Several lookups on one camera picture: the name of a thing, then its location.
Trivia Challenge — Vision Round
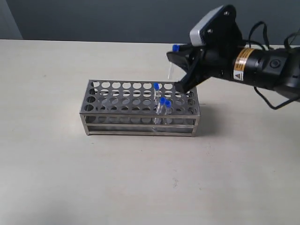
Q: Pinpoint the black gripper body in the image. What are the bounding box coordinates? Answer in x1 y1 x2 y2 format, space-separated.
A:
194 21 243 68

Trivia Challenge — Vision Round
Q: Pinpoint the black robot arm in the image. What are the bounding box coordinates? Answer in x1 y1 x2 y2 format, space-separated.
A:
166 14 300 104

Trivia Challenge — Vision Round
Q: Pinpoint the stainless steel tube rack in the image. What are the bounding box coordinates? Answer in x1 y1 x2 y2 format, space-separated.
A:
80 80 201 136

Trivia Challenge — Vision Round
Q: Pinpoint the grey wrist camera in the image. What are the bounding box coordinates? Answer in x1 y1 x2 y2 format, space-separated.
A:
189 5 236 46

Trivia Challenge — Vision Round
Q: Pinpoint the black cable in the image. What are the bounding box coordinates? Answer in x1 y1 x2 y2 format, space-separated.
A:
243 21 300 111

